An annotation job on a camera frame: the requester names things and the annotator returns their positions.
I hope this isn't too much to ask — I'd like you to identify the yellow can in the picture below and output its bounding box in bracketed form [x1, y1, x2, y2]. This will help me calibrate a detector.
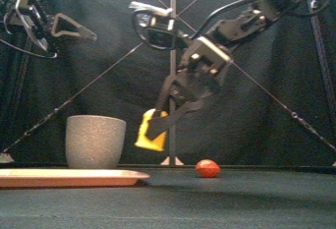
[133, 108, 169, 152]

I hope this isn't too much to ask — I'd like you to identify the pink plate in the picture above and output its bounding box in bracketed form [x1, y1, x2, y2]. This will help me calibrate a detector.
[0, 168, 150, 189]

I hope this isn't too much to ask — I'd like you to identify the red toy tomato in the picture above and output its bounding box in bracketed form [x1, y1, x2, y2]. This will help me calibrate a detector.
[194, 159, 221, 179]

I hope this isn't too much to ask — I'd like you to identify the grey speckled cup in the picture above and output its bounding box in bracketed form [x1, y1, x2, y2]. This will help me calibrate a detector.
[64, 114, 126, 170]

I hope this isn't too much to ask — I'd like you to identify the vertical metal frame pole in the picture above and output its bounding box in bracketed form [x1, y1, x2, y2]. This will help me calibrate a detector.
[160, 0, 185, 167]

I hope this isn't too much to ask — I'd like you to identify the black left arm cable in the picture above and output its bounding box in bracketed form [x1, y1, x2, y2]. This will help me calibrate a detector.
[0, 11, 58, 60]

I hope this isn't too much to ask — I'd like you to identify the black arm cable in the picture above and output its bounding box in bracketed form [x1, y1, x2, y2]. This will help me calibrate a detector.
[0, 11, 58, 60]
[192, 0, 286, 40]

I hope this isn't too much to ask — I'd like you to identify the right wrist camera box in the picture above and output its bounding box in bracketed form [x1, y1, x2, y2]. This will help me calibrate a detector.
[128, 0, 188, 51]

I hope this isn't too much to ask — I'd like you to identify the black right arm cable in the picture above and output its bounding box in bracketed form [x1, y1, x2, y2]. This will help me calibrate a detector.
[192, 0, 286, 40]

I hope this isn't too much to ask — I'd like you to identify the diagonal frame brace wire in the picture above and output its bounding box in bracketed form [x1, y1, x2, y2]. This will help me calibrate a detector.
[0, 0, 225, 155]
[130, 0, 336, 151]

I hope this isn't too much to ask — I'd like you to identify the dark side frame post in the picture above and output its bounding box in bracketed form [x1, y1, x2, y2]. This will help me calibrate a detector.
[306, 0, 336, 133]

